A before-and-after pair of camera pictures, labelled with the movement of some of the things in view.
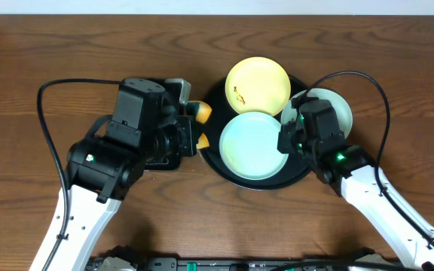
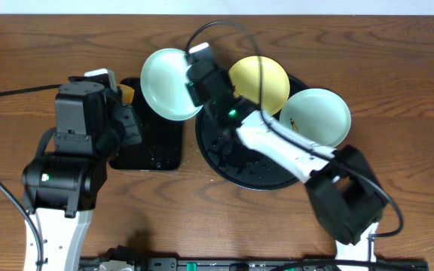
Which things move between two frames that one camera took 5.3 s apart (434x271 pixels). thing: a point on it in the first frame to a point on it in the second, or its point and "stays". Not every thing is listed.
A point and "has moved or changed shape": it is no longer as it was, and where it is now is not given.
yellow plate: (258, 85) stays
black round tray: (295, 168) stays
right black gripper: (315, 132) to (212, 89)
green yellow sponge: (203, 114) has moved or changed shape
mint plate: (249, 146) to (163, 87)
